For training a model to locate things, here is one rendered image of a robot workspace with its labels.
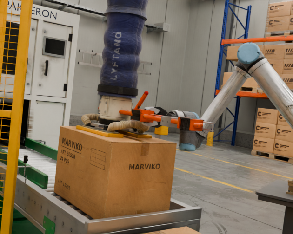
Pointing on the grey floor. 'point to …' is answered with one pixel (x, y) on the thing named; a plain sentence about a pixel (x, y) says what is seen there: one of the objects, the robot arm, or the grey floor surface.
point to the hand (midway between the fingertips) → (145, 116)
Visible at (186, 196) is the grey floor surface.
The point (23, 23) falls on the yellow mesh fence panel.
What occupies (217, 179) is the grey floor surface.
